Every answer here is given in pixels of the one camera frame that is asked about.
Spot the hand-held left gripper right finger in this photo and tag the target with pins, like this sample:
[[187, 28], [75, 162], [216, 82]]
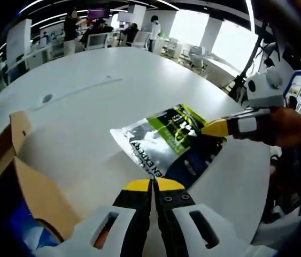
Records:
[[174, 214]]

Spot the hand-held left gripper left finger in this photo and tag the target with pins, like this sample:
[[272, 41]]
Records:
[[131, 214]]

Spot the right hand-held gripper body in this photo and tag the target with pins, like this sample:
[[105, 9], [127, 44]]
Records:
[[265, 93]]

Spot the silver green soft pouch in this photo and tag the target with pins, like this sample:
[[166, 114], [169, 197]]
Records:
[[161, 142]]

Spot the brown cardboard shoe box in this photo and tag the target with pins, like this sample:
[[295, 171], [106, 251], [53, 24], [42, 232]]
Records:
[[40, 192]]

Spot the blue tissue packet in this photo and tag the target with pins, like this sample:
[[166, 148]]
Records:
[[27, 222]]

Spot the person's right hand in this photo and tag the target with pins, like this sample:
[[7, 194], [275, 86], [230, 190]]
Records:
[[294, 128]]

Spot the black tripod stand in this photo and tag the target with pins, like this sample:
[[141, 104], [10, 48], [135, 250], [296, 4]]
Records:
[[249, 67]]

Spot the person's grey clothing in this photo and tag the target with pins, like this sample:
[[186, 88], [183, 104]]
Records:
[[276, 235]]

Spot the white office chair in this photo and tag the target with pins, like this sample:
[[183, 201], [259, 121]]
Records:
[[96, 42]]

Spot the white square column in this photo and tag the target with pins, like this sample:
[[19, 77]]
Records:
[[19, 42]]

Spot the purple wall screen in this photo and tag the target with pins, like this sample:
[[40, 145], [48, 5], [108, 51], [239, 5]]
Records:
[[98, 13]]

